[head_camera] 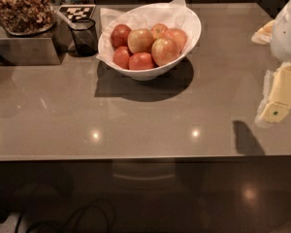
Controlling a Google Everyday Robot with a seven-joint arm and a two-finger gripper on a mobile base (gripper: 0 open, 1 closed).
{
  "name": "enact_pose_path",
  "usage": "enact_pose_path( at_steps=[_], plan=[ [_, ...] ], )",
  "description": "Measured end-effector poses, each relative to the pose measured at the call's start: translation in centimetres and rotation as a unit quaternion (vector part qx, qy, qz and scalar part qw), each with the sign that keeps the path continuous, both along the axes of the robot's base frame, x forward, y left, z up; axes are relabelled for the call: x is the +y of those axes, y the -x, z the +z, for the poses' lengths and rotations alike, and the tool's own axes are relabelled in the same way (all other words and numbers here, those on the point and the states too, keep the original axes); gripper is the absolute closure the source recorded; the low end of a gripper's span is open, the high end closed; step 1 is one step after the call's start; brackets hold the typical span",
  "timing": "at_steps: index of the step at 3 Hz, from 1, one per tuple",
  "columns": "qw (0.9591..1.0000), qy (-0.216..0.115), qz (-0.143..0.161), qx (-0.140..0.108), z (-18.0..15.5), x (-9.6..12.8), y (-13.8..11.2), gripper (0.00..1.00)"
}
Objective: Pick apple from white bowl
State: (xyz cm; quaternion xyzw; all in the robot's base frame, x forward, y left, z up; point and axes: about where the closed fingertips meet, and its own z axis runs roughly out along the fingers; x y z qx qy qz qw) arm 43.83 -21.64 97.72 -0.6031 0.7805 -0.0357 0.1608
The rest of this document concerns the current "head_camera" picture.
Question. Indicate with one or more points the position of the white rounded gripper body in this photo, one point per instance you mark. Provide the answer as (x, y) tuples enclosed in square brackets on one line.
[(287, 36)]

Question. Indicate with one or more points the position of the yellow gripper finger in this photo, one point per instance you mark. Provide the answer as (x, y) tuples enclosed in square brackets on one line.
[(263, 35), (276, 103)]

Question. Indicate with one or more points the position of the red apple back right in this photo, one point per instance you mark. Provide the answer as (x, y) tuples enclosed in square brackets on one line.
[(178, 35)]

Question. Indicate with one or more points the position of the red apple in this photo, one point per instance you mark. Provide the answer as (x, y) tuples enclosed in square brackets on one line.
[(178, 35), (119, 36), (121, 57), (141, 61)]

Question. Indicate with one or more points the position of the white ceramic bowl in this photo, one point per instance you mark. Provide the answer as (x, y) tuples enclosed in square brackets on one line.
[(145, 75)]

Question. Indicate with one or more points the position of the large yellow-red apple front right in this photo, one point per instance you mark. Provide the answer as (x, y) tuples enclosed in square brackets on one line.
[(164, 51)]

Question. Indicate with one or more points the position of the red-yellow apple back centre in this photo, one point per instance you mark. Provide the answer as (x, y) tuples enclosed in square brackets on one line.
[(158, 30)]

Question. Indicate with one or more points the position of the yellow-red apple centre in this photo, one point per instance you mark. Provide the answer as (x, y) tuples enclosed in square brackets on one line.
[(140, 40)]

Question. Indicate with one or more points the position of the red apple front centre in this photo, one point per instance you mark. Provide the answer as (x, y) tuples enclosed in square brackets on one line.
[(141, 61)]

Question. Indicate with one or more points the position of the red apple front left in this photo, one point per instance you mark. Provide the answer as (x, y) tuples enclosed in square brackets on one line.
[(121, 57)]

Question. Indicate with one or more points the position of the red apple back left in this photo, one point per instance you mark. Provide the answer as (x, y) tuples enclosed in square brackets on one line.
[(119, 36)]

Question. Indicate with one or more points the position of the white paper liner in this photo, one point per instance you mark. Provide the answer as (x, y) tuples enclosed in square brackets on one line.
[(174, 14)]

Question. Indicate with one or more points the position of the black mesh cup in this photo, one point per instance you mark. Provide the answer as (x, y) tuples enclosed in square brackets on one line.
[(85, 37)]

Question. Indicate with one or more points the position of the black white marker tag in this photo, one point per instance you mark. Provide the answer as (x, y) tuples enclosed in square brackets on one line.
[(77, 12)]

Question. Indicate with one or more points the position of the white plastic spoon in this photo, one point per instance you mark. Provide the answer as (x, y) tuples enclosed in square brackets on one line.
[(70, 23)]

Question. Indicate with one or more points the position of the stainless steel box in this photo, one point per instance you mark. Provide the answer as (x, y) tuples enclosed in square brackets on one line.
[(48, 48)]

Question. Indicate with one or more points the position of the glass jar of nuts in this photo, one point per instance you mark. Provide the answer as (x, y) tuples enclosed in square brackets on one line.
[(26, 17)]

